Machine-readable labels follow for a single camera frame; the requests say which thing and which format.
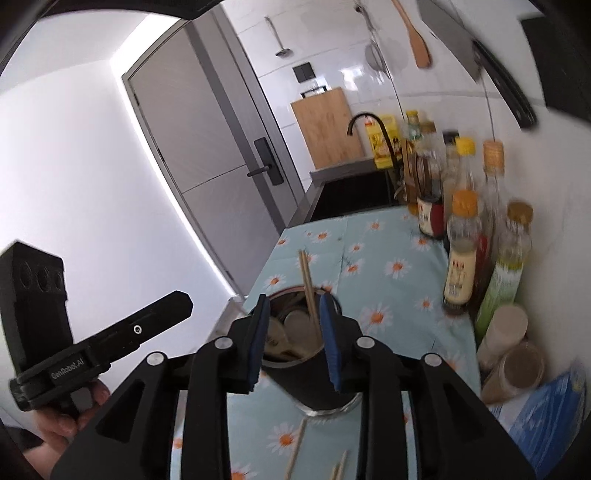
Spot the small yellow-cap bottle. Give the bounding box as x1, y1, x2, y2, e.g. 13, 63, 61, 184
405, 109, 425, 154

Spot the green label oil bottle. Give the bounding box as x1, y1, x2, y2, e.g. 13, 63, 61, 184
475, 201, 534, 339

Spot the grey door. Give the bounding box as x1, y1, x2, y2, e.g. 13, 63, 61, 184
121, 20, 306, 297

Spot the yellow cooking oil jug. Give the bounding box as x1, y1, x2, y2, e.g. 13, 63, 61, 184
364, 115, 400, 169

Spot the red liquid bottle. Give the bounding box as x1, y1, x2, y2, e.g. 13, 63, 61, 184
477, 230, 493, 297

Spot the steel kitchen sink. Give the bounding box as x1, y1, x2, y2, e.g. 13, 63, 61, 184
308, 159, 403, 223

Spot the black wall switch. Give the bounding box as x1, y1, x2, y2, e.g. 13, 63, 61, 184
292, 62, 317, 85

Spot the tall clear yellow-cap bottle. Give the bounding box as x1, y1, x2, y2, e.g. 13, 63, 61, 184
481, 140, 507, 243

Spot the black door lock handle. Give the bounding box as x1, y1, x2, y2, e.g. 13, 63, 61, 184
247, 137, 284, 186

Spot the clear bottle bright yellow cap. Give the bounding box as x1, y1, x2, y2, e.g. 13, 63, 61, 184
454, 137, 477, 195

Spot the white blue salt bag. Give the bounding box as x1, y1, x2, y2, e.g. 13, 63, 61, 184
488, 357, 590, 477

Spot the pale wooden chopstick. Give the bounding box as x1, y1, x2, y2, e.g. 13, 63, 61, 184
303, 250, 321, 345
298, 250, 317, 345

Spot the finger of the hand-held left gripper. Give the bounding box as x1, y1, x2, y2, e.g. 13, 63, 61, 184
69, 290, 195, 366

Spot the black faucet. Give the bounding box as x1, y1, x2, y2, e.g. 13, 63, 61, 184
346, 112, 398, 168

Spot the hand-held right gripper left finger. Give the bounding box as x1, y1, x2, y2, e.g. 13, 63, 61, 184
49, 293, 271, 480

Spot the blue daisy print tablecloth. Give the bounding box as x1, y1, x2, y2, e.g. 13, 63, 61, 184
170, 209, 484, 480

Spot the cleaver with black handle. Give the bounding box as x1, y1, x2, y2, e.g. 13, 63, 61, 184
417, 0, 539, 131

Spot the hanging metal turner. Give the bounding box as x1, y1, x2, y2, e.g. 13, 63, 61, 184
264, 17, 293, 59

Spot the brown sauce bottle pale label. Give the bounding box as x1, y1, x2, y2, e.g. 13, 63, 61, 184
442, 189, 481, 316

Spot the person's left hand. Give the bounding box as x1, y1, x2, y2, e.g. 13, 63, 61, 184
37, 377, 112, 447

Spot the group of wooden chopsticks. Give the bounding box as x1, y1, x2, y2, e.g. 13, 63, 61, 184
283, 417, 348, 480

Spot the wooden spatula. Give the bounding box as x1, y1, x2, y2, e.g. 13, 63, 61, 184
392, 0, 433, 70

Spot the metal strainer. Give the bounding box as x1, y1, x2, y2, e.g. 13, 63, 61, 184
364, 8, 387, 73

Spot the dark bottle red white label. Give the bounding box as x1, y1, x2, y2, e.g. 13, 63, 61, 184
416, 151, 447, 239

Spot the person's left forearm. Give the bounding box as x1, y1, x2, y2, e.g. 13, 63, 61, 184
22, 433, 85, 480

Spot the black cylindrical utensil holder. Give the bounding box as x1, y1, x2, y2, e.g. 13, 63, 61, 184
257, 286, 364, 417

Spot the wooden cutting board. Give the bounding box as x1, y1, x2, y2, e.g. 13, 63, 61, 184
290, 86, 366, 169

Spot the black wall panel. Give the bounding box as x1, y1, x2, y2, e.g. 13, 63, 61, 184
521, 0, 591, 110

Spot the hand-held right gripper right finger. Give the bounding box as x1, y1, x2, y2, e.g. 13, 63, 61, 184
318, 291, 537, 480

